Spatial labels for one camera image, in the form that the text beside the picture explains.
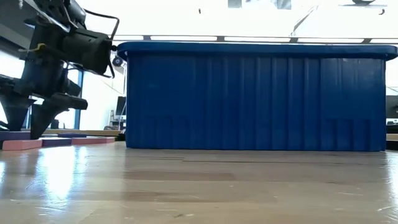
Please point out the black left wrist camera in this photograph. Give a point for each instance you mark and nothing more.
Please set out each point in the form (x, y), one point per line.
(87, 51)

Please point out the long ceiling light fixture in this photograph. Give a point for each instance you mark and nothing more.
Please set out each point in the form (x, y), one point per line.
(183, 38)

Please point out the blue window post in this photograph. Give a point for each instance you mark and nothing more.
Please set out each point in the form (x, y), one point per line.
(28, 123)
(79, 93)

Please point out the purple wooden block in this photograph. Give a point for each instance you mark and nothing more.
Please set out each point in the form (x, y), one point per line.
(57, 142)
(73, 135)
(15, 135)

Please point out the dark ceiling fixture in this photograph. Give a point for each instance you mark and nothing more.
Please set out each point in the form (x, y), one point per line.
(362, 1)

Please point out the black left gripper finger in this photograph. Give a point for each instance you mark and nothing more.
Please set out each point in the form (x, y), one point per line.
(43, 118)
(14, 112)

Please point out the black background monitor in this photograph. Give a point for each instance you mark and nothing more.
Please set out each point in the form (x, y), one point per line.
(391, 105)
(121, 105)

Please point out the large blue plastic bin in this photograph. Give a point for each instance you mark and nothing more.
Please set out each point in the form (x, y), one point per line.
(255, 99)

